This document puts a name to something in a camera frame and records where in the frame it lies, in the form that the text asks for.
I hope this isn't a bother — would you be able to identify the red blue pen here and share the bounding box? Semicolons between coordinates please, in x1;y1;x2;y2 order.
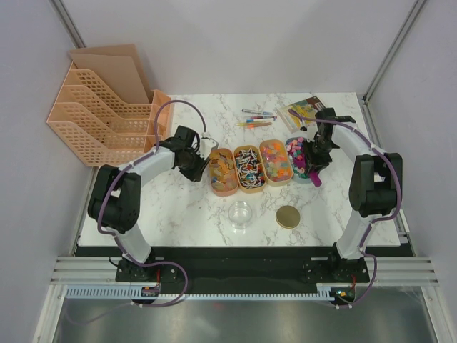
245;116;277;122

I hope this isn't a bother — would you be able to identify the peach tray of gummy candies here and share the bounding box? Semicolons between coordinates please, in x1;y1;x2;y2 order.
208;148;238;197

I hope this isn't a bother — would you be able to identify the grey tray of colourful stars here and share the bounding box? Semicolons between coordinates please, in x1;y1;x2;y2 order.
285;137;312;184

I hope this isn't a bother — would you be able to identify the clear glass jar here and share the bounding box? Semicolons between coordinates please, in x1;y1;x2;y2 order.
228;201;253;229

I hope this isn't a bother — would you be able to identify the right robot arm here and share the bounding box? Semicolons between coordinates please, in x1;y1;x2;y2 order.
303;108;403;282

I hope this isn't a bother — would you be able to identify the yellow illustrated book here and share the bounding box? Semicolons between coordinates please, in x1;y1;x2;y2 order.
276;96;326;133

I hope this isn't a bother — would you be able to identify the gold metal lid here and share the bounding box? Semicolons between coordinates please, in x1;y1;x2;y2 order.
275;205;301;229

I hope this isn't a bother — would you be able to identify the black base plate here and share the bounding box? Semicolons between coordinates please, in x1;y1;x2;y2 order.
115;247;370;294

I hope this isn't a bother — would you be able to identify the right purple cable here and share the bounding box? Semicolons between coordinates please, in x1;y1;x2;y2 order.
288;109;403;312

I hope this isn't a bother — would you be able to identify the purple cable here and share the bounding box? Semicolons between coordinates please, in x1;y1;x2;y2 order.
96;99;208;258
288;109;403;312

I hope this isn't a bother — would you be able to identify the magenta plastic scoop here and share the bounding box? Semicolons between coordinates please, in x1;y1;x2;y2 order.
304;158;322;187

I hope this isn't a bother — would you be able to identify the white slotted cable duct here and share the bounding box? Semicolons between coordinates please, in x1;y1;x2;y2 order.
66;283;358;300

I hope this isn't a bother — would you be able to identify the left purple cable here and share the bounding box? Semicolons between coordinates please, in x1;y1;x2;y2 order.
96;99;208;258

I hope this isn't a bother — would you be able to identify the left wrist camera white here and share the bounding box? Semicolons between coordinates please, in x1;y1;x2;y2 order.
198;132;219;159

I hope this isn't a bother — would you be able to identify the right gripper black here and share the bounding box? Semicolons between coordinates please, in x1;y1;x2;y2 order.
301;138;336;176

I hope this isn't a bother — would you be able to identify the tan tray of lollipops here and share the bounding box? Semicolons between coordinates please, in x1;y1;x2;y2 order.
233;145;266;194

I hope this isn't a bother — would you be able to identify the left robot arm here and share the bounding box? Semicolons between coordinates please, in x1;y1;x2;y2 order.
88;126;219;281

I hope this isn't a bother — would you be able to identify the tan tray of translucent stars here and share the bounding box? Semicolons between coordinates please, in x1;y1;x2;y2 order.
259;139;293;187

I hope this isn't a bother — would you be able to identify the peach plastic file organizer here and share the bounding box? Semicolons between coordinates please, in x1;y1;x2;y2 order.
46;44;174;167

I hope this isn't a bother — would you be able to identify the aluminium frame rail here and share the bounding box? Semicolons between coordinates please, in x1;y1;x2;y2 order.
50;257;438;287

